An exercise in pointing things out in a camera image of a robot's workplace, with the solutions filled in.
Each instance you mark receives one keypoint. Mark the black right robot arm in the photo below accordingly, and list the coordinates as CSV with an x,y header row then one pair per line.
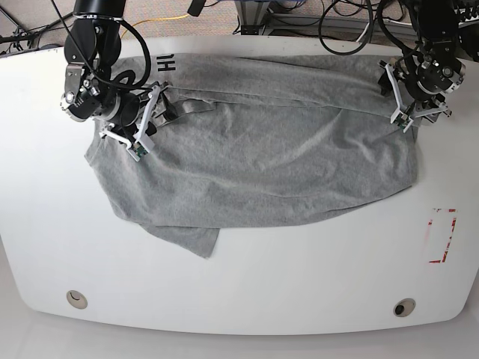
x,y
91,49

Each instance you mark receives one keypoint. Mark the table cable grommet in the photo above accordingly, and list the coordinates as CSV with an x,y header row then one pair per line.
x,y
77,299
404,307

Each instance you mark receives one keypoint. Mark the right table cable grommet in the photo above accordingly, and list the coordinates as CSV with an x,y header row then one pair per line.
x,y
404,307

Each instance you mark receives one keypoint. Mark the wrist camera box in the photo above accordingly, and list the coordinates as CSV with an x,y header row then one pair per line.
x,y
139,151
404,121

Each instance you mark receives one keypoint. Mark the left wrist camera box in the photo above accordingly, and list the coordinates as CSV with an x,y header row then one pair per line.
x,y
404,121

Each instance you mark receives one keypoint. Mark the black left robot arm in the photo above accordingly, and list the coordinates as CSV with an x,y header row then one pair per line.
x,y
436,26

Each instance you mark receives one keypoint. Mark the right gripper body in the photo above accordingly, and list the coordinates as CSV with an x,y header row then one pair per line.
x,y
127,121

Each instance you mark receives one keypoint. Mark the red tape rectangle marking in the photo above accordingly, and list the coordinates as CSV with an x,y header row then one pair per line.
x,y
440,230

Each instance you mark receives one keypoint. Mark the aluminium frame stand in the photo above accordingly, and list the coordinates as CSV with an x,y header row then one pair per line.
x,y
251,15

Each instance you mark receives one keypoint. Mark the grey T-shirt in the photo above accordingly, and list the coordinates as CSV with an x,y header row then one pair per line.
x,y
268,141

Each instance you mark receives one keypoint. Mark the black tripod on floor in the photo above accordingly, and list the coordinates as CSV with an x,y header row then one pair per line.
x,y
24,39

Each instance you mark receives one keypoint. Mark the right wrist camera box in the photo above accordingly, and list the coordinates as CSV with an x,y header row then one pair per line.
x,y
139,151

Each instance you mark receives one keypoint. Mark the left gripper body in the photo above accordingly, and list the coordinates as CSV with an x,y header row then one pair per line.
x,y
422,93

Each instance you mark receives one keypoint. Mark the left table cable grommet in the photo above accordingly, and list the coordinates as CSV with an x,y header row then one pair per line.
x,y
77,299

